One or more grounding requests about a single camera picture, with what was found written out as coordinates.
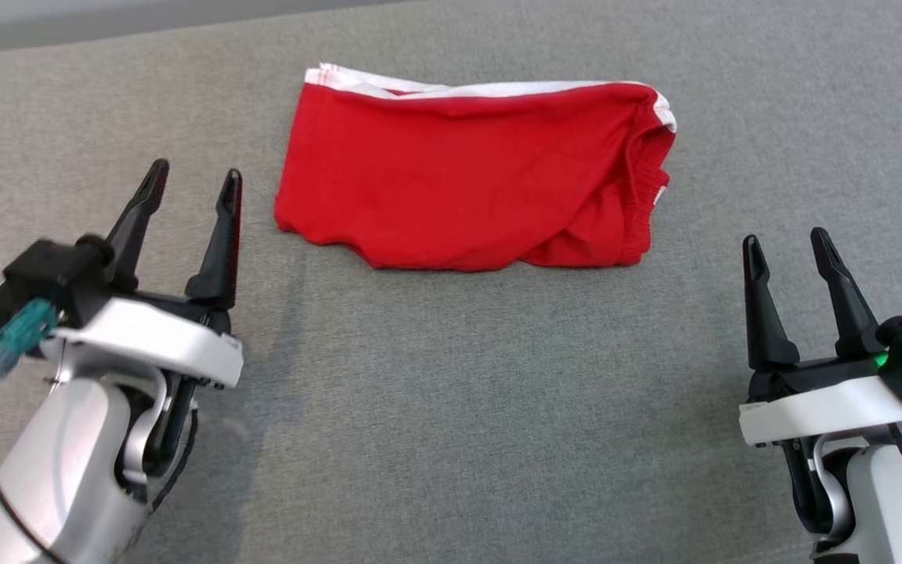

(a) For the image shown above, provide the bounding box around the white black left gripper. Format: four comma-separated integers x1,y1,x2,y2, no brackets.
42,158,245,389

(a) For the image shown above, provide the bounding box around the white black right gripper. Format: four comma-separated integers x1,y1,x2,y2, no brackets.
739,226,902,448

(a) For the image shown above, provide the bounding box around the red shorts white trim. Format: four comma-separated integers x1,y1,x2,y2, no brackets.
273,63,677,273

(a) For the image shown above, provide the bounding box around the teal left camera connector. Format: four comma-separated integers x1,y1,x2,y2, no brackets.
0,298,59,375

